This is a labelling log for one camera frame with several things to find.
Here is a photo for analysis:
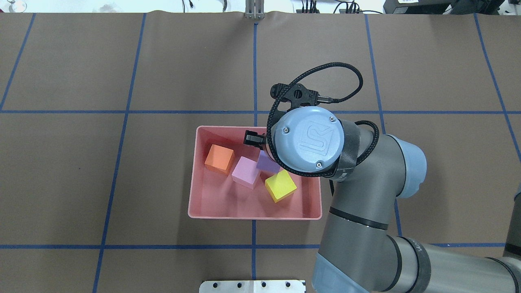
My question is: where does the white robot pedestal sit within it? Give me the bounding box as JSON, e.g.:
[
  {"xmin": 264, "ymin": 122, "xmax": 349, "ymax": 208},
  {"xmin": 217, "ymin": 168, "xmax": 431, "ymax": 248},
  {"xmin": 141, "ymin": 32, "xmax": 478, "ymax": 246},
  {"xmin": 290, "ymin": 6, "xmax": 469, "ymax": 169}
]
[{"xmin": 199, "ymin": 280, "xmax": 307, "ymax": 293}]

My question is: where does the aluminium frame post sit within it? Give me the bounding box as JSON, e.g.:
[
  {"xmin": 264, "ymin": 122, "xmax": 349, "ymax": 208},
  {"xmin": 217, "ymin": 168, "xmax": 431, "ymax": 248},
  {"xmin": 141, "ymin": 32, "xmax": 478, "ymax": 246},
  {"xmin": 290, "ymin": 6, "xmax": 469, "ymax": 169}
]
[{"xmin": 244, "ymin": 0, "xmax": 265, "ymax": 20}]

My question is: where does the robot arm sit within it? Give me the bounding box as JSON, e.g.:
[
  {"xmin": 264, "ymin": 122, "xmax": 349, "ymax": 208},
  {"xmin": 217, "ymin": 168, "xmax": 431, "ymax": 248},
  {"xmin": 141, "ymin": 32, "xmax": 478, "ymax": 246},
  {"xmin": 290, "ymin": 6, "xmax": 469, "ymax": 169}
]
[{"xmin": 244, "ymin": 82, "xmax": 520, "ymax": 293}]

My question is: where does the pink foam block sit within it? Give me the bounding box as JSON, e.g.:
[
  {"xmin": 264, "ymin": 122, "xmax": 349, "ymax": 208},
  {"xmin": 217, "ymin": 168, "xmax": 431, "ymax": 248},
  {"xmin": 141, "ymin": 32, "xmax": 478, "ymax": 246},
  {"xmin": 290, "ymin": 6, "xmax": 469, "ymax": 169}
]
[{"xmin": 232, "ymin": 157, "xmax": 260, "ymax": 190}]

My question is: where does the pink plastic bin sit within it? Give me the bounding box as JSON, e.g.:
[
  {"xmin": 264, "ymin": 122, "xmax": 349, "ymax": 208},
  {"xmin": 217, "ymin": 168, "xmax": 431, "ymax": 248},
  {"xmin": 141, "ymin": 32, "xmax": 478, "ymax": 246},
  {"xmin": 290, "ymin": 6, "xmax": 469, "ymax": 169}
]
[{"xmin": 188, "ymin": 126, "xmax": 322, "ymax": 221}]

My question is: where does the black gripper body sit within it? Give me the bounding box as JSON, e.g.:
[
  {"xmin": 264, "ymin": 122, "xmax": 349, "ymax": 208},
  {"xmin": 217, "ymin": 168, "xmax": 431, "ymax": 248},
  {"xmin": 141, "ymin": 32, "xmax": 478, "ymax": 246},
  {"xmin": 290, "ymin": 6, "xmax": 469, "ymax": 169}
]
[{"xmin": 271, "ymin": 83, "xmax": 320, "ymax": 111}]

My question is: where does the black braided cable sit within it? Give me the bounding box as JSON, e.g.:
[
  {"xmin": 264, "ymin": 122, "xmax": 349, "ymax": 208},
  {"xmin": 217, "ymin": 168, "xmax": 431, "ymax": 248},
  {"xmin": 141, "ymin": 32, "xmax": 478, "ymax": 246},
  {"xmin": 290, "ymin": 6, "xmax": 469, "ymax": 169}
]
[{"xmin": 267, "ymin": 62, "xmax": 380, "ymax": 179}]

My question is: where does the yellow foam block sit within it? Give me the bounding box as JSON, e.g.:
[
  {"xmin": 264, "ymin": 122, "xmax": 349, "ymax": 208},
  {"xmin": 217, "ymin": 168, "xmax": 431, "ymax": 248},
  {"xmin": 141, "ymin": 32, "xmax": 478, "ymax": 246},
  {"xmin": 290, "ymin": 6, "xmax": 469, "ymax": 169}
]
[{"xmin": 264, "ymin": 169, "xmax": 297, "ymax": 203}]

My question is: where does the orange foam block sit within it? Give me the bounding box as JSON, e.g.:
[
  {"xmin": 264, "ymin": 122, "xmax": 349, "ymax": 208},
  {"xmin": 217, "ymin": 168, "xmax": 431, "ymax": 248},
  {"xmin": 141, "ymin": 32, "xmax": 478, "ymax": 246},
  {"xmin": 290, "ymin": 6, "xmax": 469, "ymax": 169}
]
[{"xmin": 204, "ymin": 144, "xmax": 236, "ymax": 176}]

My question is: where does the purple foam block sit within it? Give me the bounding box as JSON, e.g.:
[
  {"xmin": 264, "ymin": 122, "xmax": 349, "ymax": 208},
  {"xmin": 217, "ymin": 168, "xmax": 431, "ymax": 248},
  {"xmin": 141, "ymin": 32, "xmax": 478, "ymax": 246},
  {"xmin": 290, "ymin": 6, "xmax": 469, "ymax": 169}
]
[{"xmin": 256, "ymin": 150, "xmax": 281, "ymax": 174}]

